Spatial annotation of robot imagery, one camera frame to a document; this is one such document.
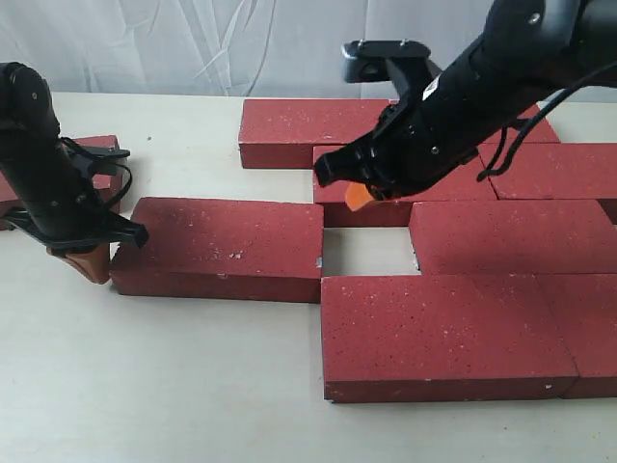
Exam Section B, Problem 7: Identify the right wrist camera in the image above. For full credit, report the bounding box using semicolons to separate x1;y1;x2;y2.
341;40;442;98

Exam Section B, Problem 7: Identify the white backdrop cloth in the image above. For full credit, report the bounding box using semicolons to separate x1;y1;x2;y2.
1;0;490;98

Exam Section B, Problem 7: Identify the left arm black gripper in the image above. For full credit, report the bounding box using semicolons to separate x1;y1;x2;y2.
1;137;148;285

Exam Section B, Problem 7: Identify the right second-row red brick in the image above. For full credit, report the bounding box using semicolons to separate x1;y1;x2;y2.
489;143;616;222

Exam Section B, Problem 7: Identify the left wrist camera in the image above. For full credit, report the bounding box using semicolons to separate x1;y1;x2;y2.
66;146;130;177

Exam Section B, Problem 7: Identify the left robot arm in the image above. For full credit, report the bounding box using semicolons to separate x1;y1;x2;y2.
1;62;148;285

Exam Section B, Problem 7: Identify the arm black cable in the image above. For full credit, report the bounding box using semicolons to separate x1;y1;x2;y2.
475;60;617;183
0;139;134;232

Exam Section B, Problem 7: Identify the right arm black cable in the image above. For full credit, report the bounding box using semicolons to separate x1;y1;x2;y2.
475;60;617;183

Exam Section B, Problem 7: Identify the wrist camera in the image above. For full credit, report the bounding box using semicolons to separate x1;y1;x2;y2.
341;40;442;98
66;146;130;177

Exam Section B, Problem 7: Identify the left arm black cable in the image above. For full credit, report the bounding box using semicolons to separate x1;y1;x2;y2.
0;139;134;232

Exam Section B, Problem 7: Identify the right third-row red brick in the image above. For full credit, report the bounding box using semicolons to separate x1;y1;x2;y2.
409;200;616;275

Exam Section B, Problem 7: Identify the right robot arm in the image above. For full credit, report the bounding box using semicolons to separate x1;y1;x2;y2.
313;1;616;210

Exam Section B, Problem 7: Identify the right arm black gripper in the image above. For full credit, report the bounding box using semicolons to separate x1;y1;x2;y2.
313;45;540;211

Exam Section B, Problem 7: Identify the front large red brick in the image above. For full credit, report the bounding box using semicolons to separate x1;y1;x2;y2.
321;275;578;403

